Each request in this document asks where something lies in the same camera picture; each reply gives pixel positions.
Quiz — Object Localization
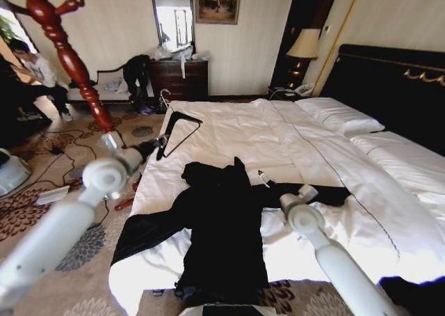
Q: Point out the black garment with long sleeves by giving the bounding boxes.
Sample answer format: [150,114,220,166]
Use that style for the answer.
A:
[111,155,352,308]

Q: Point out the dark wooden dresser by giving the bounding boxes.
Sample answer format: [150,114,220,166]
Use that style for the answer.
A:
[149,58,210,103]

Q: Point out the black clothing heap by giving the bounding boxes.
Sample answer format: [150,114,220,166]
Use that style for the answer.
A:
[122,54,152,102]

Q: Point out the red wooden coat rack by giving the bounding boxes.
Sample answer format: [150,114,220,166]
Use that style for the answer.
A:
[5,0,143,212]

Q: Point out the person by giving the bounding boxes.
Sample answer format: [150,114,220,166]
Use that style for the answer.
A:
[8,39,74,123]

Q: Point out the white robot front shell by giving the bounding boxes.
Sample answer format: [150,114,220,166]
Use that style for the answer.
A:
[180,303,275,316]

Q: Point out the black floor cable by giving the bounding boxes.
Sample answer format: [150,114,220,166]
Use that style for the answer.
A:
[31,127,105,191]

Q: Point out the small black garment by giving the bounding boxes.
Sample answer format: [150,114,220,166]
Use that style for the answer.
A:
[380,276,445,316]

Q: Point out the white paper stack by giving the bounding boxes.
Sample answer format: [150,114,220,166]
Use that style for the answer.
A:
[35,185,70,206]

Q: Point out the framed painting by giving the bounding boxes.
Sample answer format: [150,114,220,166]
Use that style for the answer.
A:
[193,0,243,25]

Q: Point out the white pillow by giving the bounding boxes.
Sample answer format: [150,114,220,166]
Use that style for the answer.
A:
[295,97,386,138]
[349,131,445,205]

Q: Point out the white bed duvet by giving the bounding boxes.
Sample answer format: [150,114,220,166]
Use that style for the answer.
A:
[108,98,445,316]

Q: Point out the black clothes hanger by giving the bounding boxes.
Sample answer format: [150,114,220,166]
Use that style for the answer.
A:
[154,110,204,162]

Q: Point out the white plastic machine shell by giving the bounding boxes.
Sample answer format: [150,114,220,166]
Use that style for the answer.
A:
[0,148,32,197]

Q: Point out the wall mirror with dark frame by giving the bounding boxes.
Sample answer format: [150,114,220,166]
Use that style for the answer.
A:
[149,0,196,52]

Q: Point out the table lamp with beige shade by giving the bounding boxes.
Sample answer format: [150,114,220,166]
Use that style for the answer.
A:
[285,28,320,87]

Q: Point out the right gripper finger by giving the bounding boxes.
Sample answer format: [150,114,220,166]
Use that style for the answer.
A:
[257,168,276,189]

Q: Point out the umbrella with curved handle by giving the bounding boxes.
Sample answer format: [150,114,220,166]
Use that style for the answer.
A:
[158,88,172,113]

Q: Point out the dark bed headboard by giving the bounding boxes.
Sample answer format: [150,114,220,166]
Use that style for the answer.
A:
[319,43,445,164]

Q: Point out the green potted plant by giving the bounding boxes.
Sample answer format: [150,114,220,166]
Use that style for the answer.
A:
[0,15,17,42]

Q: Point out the white plastic bags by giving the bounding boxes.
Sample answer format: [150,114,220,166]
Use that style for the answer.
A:
[154,43,211,63]

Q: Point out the white upholstered bench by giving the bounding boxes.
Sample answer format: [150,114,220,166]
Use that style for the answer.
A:
[67,65,154,104]

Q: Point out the white desk telephone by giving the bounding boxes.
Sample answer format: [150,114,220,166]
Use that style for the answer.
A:
[293,83,314,97]

